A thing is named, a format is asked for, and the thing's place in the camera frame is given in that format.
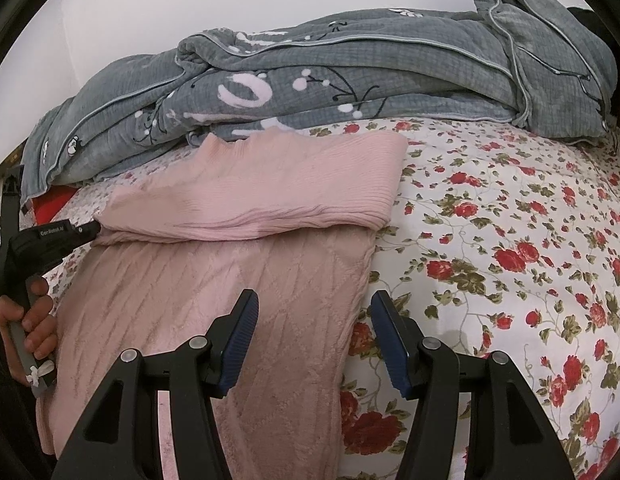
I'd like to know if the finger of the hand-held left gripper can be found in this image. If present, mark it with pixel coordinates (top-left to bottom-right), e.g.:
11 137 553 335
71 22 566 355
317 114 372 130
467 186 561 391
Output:
0 164 25 281
70 222 103 250

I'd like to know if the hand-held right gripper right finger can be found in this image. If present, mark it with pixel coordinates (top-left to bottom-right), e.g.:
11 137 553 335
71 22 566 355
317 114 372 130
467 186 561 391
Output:
370 290 578 480

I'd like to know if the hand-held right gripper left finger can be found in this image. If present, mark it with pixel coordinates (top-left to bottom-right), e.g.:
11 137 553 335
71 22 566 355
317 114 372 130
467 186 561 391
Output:
50 288 261 480

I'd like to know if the pink knit sweater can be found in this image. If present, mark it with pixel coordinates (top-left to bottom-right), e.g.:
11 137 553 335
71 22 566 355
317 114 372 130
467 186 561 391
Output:
34 127 409 480

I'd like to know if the person's left hand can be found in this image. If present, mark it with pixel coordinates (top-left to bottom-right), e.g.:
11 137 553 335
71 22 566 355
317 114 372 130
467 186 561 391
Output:
0 277 59 377

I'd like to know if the red cloth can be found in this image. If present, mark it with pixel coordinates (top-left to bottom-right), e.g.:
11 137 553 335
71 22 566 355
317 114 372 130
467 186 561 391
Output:
30 185 83 226

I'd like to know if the floral bed sheet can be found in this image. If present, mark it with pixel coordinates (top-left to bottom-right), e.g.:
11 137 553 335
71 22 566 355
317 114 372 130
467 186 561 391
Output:
20 115 620 480

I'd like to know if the grey floral blanket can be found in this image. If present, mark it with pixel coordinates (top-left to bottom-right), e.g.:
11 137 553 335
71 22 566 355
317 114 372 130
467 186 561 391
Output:
20 0 618 206

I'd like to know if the black garment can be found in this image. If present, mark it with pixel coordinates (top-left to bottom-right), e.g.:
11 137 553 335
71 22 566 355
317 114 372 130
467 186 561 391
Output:
565 6 603 31

